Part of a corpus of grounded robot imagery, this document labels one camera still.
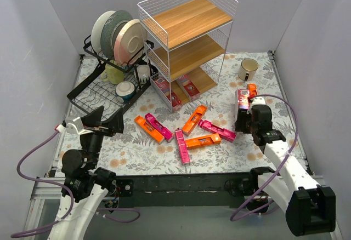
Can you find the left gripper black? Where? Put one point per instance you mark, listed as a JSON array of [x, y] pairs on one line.
[[101, 129]]

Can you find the black wire dish rack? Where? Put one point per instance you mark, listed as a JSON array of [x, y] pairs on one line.
[[94, 92]]

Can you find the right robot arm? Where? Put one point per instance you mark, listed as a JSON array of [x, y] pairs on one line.
[[308, 206]]

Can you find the cream white plate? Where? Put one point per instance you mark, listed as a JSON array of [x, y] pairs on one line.
[[97, 30]]

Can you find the pink and cream plate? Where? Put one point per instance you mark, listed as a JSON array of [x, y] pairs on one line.
[[129, 43]]

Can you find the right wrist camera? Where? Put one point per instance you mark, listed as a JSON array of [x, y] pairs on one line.
[[255, 101]]

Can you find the grey green patterned plate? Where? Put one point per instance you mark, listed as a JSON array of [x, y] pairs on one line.
[[111, 29]]

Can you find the pale yellow mug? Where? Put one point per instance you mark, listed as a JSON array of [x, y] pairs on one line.
[[112, 74]]

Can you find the orange toothpaste box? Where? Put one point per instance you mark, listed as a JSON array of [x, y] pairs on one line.
[[252, 88], [203, 141], [194, 120], [149, 129]]

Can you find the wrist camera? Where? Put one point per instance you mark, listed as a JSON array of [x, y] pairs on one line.
[[72, 125], [255, 101]]

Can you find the white upside-down cup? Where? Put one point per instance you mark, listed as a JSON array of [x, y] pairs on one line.
[[143, 73]]

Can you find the cream mug black handle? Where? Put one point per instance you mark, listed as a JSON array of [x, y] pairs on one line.
[[248, 69]]

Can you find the floral patterned table mat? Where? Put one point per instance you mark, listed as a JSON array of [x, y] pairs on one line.
[[134, 152]]

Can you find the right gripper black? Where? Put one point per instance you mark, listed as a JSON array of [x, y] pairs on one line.
[[247, 120]]

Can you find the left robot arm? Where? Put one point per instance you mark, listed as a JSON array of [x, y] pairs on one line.
[[85, 184]]

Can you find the magenta toothpaste box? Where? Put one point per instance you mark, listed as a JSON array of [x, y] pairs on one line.
[[183, 151], [167, 134], [212, 128]]

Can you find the white wire three-tier shelf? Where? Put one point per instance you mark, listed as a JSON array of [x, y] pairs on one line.
[[191, 40]]

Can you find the white and teal bowl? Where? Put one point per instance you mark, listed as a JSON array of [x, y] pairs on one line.
[[125, 91]]

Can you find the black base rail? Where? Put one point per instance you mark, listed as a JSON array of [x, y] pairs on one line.
[[185, 190]]

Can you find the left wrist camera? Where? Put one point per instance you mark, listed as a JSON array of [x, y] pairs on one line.
[[72, 125]]

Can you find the red 3D toothpaste box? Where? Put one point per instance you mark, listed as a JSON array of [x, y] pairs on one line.
[[188, 87], [165, 87], [241, 99]]

